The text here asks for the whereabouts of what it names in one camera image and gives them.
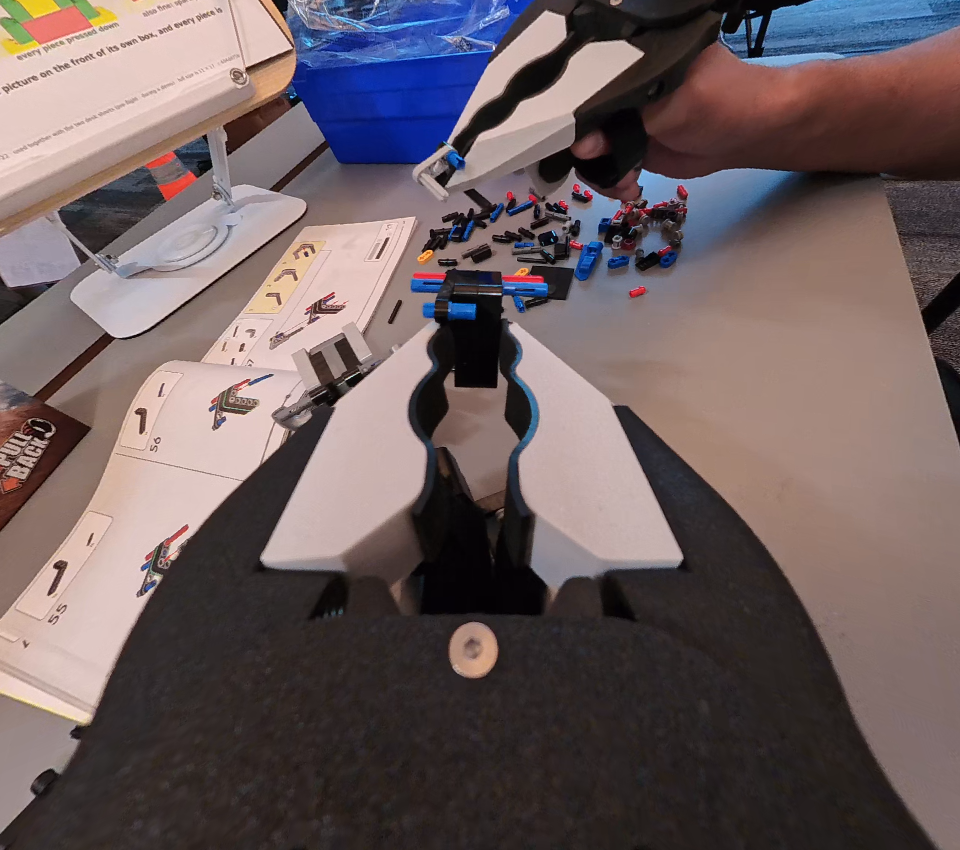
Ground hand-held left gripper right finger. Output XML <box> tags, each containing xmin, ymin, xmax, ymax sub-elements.
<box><xmin>501</xmin><ymin>322</ymin><xmax>687</xmax><ymax>607</ymax></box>

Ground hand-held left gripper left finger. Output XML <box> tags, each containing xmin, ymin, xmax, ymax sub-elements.
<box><xmin>258</xmin><ymin>323</ymin><xmax>445</xmax><ymax>617</ymax></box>

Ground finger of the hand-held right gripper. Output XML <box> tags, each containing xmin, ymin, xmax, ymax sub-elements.
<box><xmin>448</xmin><ymin>8</ymin><xmax>579</xmax><ymax>149</ymax></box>
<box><xmin>441</xmin><ymin>41</ymin><xmax>648</xmax><ymax>186</ymax></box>

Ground grey beam piece blue pin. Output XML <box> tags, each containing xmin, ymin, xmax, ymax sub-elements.
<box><xmin>412</xmin><ymin>145</ymin><xmax>468</xmax><ymax>202</ymax></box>

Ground pile of small building pieces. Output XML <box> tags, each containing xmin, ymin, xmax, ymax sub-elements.
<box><xmin>418</xmin><ymin>184</ymin><xmax>691</xmax><ymax>299</ymax></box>

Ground black sub-assembly blue red pins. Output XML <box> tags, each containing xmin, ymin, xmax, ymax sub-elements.
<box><xmin>411</xmin><ymin>268</ymin><xmax>552</xmax><ymax>389</ymax></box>

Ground person's right forearm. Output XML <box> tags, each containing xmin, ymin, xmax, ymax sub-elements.
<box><xmin>750</xmin><ymin>28</ymin><xmax>960</xmax><ymax>179</ymax></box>

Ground person's right hand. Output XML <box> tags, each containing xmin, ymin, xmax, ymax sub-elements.
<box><xmin>568</xmin><ymin>40</ymin><xmax>762</xmax><ymax>204</ymax></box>

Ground partly built toy truck chassis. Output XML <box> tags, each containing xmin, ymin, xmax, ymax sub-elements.
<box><xmin>271</xmin><ymin>323</ymin><xmax>391</xmax><ymax>431</ymax></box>

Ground clear plastic bag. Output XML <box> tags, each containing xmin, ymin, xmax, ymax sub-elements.
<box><xmin>285</xmin><ymin>0</ymin><xmax>522</xmax><ymax>71</ymax></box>

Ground blue plastic bin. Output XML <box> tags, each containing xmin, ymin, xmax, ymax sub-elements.
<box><xmin>291</xmin><ymin>0</ymin><xmax>571</xmax><ymax>164</ymax></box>

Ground white instruction booklet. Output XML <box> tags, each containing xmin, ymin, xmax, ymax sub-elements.
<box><xmin>0</xmin><ymin>216</ymin><xmax>420</xmax><ymax>727</ymax></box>

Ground wooden display board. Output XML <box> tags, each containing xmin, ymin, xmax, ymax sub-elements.
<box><xmin>0</xmin><ymin>0</ymin><xmax>297</xmax><ymax>236</ymax></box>

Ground white folding stand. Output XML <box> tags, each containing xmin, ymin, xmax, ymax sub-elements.
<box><xmin>56</xmin><ymin>126</ymin><xmax>309</xmax><ymax>341</ymax></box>

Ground monster truck picture box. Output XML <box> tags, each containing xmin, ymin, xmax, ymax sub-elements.
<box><xmin>0</xmin><ymin>381</ymin><xmax>93</xmax><ymax>532</ymax></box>

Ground orange striped traffic cone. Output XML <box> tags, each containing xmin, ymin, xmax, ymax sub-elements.
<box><xmin>142</xmin><ymin>148</ymin><xmax>204</xmax><ymax>202</ymax></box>

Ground laminated instruction sheet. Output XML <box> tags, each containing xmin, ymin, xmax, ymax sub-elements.
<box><xmin>0</xmin><ymin>0</ymin><xmax>295</xmax><ymax>206</ymax></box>

